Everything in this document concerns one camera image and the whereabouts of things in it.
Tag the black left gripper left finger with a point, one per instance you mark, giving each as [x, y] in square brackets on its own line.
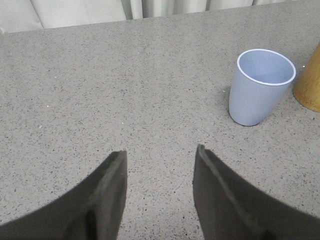
[92, 210]

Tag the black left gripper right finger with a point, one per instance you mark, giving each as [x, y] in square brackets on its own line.
[230, 208]

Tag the blue plastic cup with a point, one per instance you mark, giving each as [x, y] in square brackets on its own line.
[261, 79]

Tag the bamboo cylinder holder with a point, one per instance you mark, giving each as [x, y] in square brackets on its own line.
[307, 89]

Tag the white pleated curtain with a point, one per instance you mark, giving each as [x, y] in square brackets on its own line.
[29, 15]

